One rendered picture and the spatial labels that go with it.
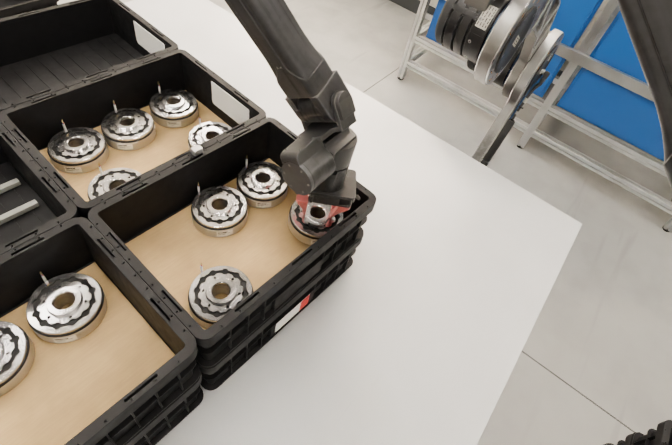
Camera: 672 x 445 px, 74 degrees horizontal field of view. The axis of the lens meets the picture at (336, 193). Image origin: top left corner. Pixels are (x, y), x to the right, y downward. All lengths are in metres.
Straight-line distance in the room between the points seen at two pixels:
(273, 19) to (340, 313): 0.59
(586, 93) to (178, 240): 2.10
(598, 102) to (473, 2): 1.65
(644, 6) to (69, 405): 0.77
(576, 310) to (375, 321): 1.35
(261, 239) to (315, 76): 0.36
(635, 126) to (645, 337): 0.96
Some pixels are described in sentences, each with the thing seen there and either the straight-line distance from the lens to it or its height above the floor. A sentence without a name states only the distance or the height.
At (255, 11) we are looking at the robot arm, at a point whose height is 1.27.
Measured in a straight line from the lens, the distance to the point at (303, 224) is 0.83.
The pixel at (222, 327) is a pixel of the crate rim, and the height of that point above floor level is 0.93.
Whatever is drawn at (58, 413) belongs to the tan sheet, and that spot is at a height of 0.83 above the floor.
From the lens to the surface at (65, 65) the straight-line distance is 1.30.
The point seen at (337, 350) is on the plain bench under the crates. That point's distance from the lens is 0.92.
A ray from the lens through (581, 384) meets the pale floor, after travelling 2.02.
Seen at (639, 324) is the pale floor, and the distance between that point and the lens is 2.34.
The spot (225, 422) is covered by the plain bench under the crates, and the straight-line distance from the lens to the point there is 0.86.
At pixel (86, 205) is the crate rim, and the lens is 0.82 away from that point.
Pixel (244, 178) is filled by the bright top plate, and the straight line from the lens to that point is 0.92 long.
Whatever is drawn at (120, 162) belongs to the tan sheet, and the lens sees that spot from 1.01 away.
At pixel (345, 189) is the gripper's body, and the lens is 0.76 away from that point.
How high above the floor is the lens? 1.54
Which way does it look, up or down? 48 degrees down
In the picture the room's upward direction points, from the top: 14 degrees clockwise
